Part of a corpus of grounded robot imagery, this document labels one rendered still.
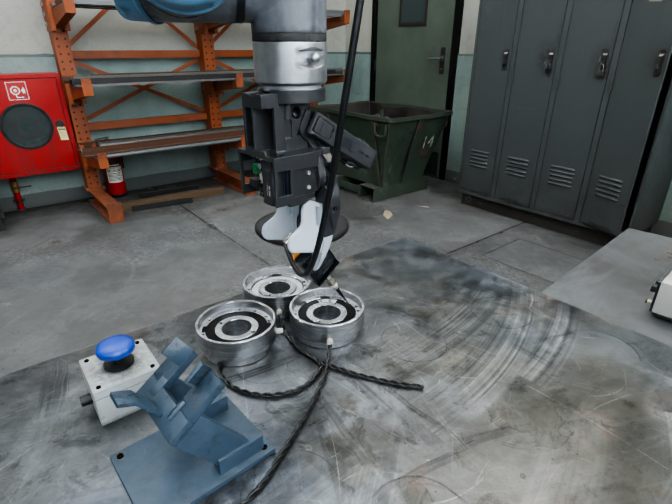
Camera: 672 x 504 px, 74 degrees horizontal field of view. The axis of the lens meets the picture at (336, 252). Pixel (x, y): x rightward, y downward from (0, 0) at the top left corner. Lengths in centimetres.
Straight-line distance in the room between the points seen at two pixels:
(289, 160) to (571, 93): 291
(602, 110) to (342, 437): 290
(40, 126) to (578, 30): 368
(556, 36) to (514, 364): 286
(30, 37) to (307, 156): 383
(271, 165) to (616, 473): 45
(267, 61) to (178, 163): 409
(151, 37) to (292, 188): 399
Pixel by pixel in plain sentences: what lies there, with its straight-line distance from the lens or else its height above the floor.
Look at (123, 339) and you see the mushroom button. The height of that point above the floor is 87.
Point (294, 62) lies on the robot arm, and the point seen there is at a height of 116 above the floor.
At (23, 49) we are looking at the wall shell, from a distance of 423.
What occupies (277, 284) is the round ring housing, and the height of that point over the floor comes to 82.
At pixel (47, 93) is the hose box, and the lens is 402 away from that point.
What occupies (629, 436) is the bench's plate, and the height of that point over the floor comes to 80.
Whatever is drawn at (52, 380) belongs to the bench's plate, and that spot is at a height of 80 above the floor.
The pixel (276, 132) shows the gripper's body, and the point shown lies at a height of 109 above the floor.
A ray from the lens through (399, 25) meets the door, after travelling 482.
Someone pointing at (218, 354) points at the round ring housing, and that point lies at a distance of 59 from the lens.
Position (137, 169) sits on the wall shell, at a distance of 444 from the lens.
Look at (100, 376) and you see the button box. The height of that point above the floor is 85.
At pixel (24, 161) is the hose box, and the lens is 406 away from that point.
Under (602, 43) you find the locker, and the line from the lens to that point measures 323.
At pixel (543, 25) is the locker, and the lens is 340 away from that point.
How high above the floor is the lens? 117
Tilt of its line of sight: 25 degrees down
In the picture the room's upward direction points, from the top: straight up
